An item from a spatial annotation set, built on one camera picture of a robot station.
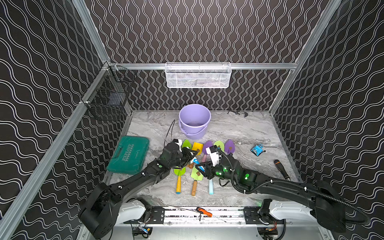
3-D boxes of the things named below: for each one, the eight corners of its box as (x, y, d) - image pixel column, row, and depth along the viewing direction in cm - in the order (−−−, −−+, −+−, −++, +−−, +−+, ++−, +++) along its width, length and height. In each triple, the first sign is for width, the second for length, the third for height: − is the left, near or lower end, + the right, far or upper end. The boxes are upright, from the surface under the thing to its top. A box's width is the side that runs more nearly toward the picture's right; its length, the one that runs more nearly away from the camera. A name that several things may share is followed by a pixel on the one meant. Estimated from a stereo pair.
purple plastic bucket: (179, 143, 103) (177, 127, 90) (181, 120, 116) (179, 104, 103) (209, 143, 103) (212, 127, 90) (207, 121, 116) (209, 104, 103)
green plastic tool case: (108, 171, 90) (105, 168, 87) (125, 138, 105) (123, 135, 102) (138, 175, 88) (136, 173, 85) (151, 141, 103) (149, 138, 100)
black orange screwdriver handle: (286, 181, 88) (289, 179, 85) (272, 162, 96) (274, 159, 93) (289, 180, 88) (292, 178, 86) (275, 161, 96) (277, 158, 94)
